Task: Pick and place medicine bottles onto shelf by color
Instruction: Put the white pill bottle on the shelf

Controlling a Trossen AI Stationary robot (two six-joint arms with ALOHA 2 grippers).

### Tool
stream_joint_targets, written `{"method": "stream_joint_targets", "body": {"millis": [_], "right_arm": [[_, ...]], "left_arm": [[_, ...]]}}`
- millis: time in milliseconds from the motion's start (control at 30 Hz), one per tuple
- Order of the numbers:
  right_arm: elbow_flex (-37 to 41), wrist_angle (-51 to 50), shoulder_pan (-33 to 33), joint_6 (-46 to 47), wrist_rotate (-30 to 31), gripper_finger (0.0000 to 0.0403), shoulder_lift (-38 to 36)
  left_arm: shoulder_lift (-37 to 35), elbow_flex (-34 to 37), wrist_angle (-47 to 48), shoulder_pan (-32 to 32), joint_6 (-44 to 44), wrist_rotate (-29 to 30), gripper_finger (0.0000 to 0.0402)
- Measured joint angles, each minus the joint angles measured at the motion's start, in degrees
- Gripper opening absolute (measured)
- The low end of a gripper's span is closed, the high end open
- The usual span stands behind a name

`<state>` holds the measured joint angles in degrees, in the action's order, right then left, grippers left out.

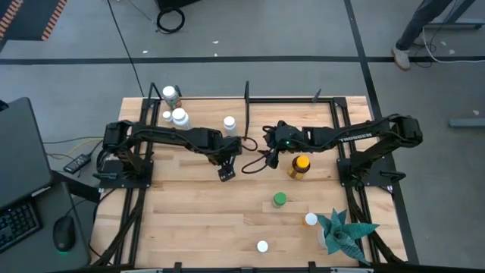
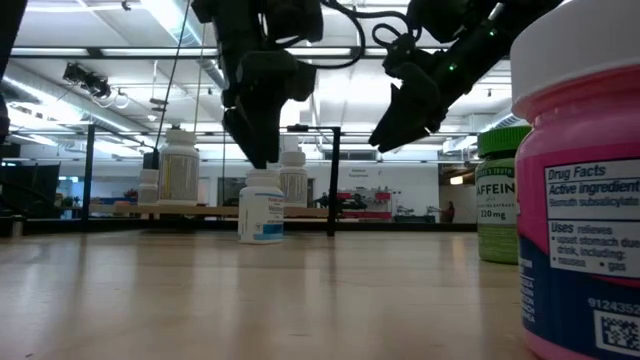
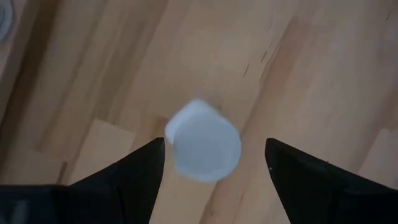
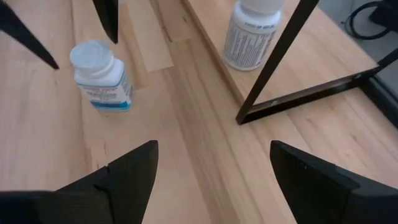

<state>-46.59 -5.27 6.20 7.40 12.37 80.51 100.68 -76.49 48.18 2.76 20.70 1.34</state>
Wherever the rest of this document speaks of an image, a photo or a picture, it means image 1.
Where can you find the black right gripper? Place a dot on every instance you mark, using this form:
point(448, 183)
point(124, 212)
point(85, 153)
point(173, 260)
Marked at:
point(288, 136)

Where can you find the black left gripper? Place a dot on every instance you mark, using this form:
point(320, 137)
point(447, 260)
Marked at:
point(232, 146)

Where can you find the white bottle yellow striped label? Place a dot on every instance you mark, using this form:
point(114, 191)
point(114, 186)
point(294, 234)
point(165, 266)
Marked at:
point(229, 122)

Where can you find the amber bottle yellow cap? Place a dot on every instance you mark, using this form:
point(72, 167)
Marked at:
point(302, 162)

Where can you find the green caffeine bottle green cap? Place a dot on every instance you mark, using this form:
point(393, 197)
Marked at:
point(280, 198)

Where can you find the large white medicine bottle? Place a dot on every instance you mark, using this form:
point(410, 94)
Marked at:
point(179, 113)

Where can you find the small white medicine bottle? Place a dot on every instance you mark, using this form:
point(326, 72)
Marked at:
point(167, 115)

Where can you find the white-capped bottle orange fruit label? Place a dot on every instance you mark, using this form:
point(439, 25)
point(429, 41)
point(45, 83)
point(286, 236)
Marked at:
point(169, 92)

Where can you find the orange vial white cap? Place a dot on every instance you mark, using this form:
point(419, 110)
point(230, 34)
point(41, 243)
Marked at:
point(311, 218)

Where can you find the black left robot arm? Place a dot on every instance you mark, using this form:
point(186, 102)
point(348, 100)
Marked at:
point(170, 136)

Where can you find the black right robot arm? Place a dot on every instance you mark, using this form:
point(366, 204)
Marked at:
point(360, 138)

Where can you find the small white plant pot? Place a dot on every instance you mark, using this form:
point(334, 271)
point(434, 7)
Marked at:
point(321, 237)

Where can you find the teal artificial succulent plant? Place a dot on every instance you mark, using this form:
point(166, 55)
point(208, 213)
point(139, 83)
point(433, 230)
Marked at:
point(341, 235)

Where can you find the black box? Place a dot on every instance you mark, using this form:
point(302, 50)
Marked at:
point(178, 3)

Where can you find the black power adapter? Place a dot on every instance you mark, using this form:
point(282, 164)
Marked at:
point(77, 164)

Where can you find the person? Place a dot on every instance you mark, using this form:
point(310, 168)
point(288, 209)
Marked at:
point(417, 26)

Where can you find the grey desk leg base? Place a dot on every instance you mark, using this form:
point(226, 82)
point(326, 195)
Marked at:
point(466, 123)
point(462, 25)

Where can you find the black computer mouse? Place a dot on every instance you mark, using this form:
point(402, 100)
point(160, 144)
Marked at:
point(64, 233)

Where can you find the grey workstation desk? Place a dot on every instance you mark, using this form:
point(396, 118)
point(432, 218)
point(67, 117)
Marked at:
point(45, 258)

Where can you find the black backlit keyboard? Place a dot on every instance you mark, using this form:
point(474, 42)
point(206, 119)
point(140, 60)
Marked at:
point(17, 225)

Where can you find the black mat orange hazard stripes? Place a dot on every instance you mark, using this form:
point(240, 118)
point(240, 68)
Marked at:
point(26, 19)

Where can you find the black aluminium table frame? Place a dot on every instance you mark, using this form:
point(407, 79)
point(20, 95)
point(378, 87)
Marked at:
point(288, 100)

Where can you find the wooden shelf black metal frame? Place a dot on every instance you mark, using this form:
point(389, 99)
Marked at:
point(208, 113)

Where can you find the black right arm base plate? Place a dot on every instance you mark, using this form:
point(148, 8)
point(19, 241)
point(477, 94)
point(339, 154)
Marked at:
point(375, 184)

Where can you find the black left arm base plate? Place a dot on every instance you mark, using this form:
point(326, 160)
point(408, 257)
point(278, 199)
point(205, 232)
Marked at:
point(113, 184)

